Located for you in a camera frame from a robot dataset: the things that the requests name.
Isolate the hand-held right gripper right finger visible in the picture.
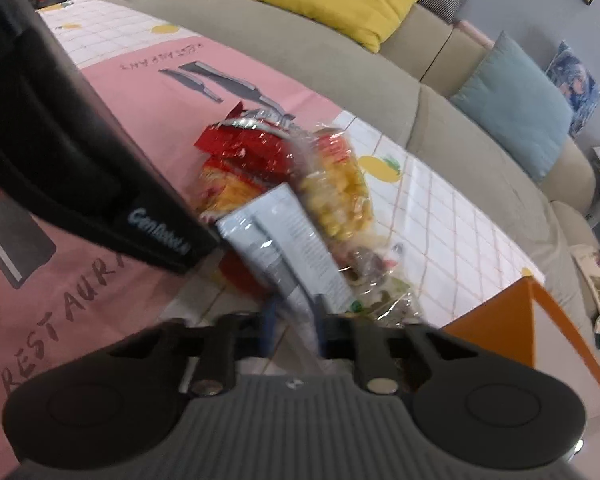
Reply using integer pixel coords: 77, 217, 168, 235
314, 296, 483, 395

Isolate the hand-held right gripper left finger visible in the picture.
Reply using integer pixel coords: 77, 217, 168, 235
111, 299, 277, 397

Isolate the green snack packet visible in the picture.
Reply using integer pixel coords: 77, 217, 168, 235
349, 280, 427, 327

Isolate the clear packet of dark snacks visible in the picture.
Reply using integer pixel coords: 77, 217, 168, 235
339, 241, 407, 287

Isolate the white silver snack packet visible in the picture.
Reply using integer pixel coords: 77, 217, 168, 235
215, 182, 355, 361

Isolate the orange edged white box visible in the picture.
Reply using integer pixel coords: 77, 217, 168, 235
439, 275, 600, 413

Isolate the red yellow snack packet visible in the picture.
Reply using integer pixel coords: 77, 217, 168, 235
192, 101, 301, 226

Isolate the clear packet of yellow snacks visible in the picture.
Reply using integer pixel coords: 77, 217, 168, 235
291, 124, 377, 247

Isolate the orange snack packet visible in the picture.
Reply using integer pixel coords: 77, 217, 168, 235
219, 252, 272, 295

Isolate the pink white printed tablecloth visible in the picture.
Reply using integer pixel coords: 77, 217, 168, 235
0, 0, 548, 476

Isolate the beige sofa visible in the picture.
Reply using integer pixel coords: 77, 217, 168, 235
67, 0, 600, 323

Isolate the light blue pillow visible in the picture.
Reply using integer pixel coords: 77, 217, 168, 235
450, 30, 576, 184

